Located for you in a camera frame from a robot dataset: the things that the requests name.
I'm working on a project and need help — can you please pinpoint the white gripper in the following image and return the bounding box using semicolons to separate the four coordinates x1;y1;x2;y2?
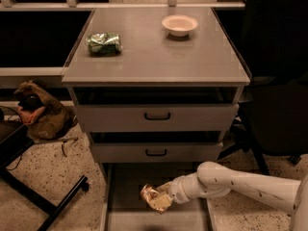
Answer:
149;176;190;210

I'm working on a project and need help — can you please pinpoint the crushed orange soda can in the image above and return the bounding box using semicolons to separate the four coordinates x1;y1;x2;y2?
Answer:
140;184;167;214

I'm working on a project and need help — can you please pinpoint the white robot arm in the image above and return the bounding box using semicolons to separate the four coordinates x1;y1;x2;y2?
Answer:
143;162;308;231

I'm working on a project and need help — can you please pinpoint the bottom grey drawer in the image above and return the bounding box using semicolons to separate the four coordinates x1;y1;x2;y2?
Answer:
102;163;214;231

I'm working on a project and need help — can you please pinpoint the grey drawer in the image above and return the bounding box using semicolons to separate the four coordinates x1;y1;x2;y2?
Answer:
90;131;222;163
102;163;214;231
74;87;238;132

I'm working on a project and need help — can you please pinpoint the middle grey drawer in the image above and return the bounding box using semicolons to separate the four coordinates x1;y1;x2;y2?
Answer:
90;131;222;163

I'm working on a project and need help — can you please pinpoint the grey drawer cabinet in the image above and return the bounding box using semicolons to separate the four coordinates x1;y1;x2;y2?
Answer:
62;6;251;173

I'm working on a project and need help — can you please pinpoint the top grey drawer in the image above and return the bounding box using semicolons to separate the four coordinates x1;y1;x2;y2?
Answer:
74;87;238;132

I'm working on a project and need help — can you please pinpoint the olive green backpack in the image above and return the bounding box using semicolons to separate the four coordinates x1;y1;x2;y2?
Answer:
13;81;75;140

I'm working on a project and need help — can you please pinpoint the black stand with legs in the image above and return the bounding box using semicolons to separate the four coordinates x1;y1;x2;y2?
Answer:
0;108;90;231

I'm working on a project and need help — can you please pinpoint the white paper bowl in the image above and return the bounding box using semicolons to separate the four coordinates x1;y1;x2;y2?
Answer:
162;14;198;37

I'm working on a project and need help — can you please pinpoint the black office chair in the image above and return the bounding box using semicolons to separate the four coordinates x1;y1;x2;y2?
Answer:
218;0;308;174

